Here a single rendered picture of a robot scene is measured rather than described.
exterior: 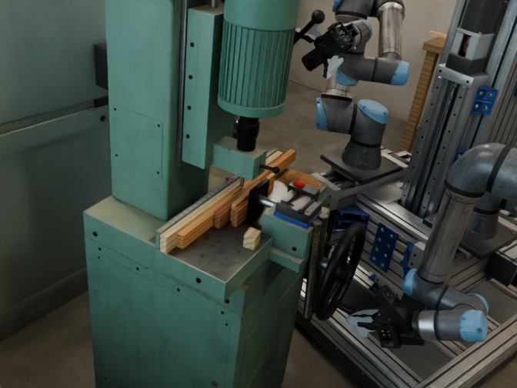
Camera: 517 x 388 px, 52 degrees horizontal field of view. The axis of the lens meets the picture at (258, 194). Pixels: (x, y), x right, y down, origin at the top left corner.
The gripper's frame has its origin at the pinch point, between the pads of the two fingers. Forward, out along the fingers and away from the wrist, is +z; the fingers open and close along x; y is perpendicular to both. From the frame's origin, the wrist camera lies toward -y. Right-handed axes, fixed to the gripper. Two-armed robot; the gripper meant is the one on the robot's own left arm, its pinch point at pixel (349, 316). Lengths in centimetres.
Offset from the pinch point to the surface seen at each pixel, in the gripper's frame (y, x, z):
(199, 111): -67, -4, 21
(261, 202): -37.9, -1.3, 14.0
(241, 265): -29.9, -22.5, 10.6
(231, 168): -49, -1, 20
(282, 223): -33.3, -7.1, 5.7
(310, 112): -8, 289, 154
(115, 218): -45, -16, 56
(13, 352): 1, -26, 137
